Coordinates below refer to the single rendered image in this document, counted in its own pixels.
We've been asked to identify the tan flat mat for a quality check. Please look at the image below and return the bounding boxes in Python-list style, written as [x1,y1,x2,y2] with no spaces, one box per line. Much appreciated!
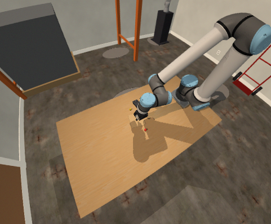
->
[128,114,146,128]

